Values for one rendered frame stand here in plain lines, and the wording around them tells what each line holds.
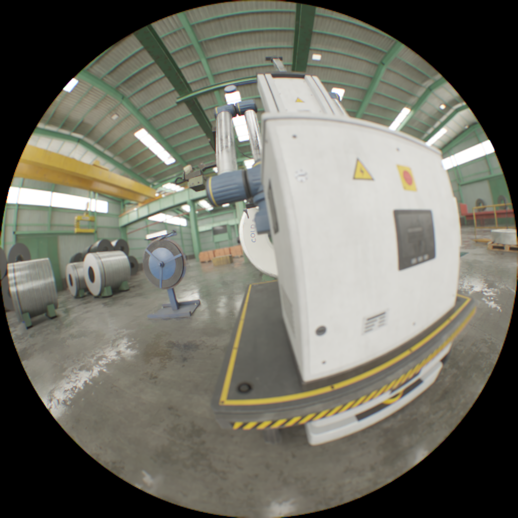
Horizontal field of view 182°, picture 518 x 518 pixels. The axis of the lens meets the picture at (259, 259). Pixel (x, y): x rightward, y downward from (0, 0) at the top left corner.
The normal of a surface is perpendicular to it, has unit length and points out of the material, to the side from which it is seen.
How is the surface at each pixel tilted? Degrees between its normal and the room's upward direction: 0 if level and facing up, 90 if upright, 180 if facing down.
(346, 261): 90
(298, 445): 0
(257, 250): 90
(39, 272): 64
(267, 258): 90
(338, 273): 90
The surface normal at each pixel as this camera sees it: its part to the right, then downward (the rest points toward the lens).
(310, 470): -0.15, -0.98
